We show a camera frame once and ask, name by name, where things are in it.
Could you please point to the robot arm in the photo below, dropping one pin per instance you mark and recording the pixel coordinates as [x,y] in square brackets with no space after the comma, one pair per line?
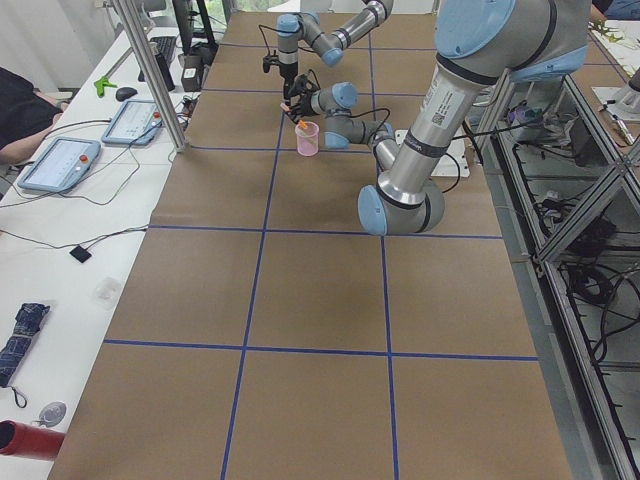
[293,28]

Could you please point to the pink mesh pen holder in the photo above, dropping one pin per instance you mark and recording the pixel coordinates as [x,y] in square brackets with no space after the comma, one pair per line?
[307,141]

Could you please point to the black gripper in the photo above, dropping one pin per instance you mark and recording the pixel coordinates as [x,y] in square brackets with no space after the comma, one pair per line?
[305,100]
[288,75]

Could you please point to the brown paper table mat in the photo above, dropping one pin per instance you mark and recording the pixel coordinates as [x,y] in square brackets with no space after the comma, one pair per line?
[262,334]

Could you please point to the black computer mouse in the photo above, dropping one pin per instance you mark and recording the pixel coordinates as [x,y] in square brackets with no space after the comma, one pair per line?
[125,93]

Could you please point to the red cylinder bottle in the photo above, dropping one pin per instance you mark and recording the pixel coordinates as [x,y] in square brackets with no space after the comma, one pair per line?
[27,441]

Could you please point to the aluminium frame post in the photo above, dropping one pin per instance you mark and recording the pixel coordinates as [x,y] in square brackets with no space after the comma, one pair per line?
[137,37]

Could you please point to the person in black shirt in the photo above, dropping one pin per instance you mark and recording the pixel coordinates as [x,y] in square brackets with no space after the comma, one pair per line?
[27,116]

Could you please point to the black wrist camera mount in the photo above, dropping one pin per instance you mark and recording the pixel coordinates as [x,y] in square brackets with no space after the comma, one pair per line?
[270,61]
[304,84]

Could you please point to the clear plastic small box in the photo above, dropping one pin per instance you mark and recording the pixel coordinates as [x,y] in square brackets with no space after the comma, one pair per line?
[107,293]

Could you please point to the black water bottle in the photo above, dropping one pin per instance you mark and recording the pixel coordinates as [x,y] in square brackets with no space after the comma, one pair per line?
[164,70]

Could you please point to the round metal lid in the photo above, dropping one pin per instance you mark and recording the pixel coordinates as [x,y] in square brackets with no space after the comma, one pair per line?
[52,414]

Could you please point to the black keyboard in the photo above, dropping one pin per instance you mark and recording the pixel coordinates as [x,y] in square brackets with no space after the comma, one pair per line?
[165,44]

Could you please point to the near teach pendant tablet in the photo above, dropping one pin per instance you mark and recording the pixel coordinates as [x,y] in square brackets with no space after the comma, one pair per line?
[61,166]

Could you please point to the far teach pendant tablet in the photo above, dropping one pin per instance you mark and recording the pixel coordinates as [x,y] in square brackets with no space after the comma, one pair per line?
[135,124]

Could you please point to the black box with label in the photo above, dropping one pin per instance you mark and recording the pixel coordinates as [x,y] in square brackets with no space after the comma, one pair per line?
[195,67]

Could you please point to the blue folded umbrella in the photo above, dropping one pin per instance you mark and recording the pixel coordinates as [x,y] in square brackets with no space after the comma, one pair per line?
[28,321]

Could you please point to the teach pendant tablet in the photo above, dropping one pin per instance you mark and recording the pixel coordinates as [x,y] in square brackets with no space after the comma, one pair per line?
[61,166]
[135,124]

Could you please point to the small black square device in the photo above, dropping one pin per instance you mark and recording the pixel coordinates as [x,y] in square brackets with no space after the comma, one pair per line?
[80,253]

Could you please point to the green plastic clamp tool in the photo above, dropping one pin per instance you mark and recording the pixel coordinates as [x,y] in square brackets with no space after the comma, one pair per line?
[102,84]

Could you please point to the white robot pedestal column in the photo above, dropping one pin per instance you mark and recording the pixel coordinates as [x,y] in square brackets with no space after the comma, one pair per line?
[452,164]

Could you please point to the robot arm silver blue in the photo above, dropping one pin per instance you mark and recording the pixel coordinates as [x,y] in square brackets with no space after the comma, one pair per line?
[476,42]

